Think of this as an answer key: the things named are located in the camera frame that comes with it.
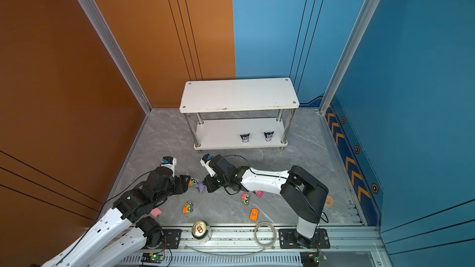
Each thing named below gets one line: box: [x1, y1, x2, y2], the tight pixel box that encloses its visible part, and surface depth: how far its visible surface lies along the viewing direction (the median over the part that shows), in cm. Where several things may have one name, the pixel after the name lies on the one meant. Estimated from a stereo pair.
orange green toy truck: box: [182, 200, 194, 214], surface depth 81 cm
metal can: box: [191, 219, 209, 240], surface depth 68 cm
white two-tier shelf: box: [179, 77, 300, 154], surface depth 87 cm
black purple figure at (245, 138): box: [239, 132, 250, 144], surface depth 96 cm
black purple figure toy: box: [263, 131, 274, 142], surface depth 96 cm
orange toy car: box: [249, 208, 260, 222], surface depth 79 cm
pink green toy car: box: [241, 192, 251, 206], surface depth 84 cm
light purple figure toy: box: [195, 183, 206, 194], surface depth 87 cm
